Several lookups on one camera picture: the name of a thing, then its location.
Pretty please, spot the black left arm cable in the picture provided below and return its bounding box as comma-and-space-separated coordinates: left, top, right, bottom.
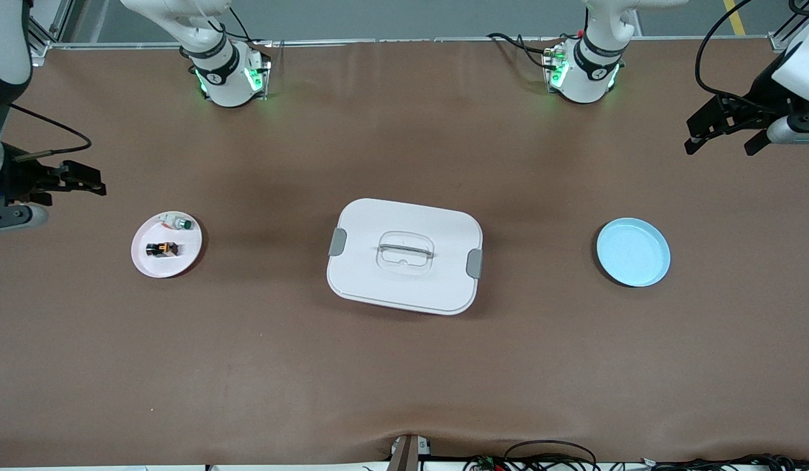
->
695, 0, 753, 100

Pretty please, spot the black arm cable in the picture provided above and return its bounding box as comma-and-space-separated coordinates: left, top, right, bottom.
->
7, 103, 93, 162
695, 0, 753, 100

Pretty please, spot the clear lid handle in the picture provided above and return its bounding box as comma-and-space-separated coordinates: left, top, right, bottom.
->
376, 231, 435, 274

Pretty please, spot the black cable bundle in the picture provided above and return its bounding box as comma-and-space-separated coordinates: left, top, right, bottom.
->
463, 440, 809, 471

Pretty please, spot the aluminium frame profile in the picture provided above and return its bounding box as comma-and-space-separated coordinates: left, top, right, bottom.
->
30, 0, 75, 60
772, 13, 809, 53

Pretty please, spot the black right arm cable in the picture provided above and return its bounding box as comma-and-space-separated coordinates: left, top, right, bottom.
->
7, 103, 93, 162

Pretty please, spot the black base power cable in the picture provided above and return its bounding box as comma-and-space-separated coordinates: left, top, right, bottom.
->
487, 31, 557, 71
208, 7, 274, 46

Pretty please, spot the white lidded storage box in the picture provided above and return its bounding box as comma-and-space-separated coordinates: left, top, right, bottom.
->
326, 198, 484, 317

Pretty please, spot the aluminium camera stand profile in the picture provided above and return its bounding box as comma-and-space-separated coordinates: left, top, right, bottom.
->
386, 434, 432, 471

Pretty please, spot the pink round plate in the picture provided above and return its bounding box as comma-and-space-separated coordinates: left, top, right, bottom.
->
130, 211, 204, 279

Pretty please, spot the light blue round plate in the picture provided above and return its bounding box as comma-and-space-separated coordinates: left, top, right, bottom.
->
596, 217, 672, 288

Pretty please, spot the brown table mat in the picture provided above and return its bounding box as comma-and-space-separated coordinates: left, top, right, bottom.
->
0, 39, 809, 466

